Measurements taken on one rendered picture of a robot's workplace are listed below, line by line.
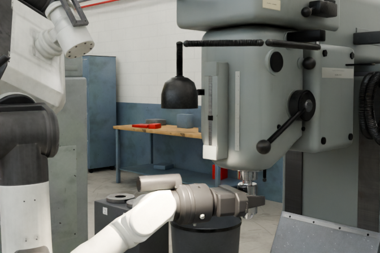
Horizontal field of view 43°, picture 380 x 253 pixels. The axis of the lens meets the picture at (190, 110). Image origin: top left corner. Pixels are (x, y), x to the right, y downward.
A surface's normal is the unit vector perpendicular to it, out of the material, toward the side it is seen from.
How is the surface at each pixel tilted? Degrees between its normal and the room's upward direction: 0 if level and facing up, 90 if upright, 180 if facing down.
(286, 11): 90
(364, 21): 90
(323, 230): 63
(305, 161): 90
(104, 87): 90
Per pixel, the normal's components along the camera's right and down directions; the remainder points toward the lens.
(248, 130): -0.31, 0.05
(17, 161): 0.12, -0.03
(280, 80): 0.69, 0.04
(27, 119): 0.34, -0.69
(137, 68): -0.72, 0.04
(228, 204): 0.39, 0.05
